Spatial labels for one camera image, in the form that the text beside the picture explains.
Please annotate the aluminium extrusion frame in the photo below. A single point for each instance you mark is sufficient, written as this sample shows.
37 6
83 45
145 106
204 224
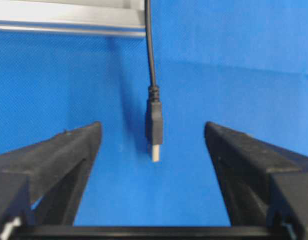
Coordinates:
113 18

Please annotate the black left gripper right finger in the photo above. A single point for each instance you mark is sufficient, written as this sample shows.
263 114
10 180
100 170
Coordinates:
262 185

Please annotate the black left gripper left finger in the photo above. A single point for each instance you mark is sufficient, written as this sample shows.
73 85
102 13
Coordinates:
43 183

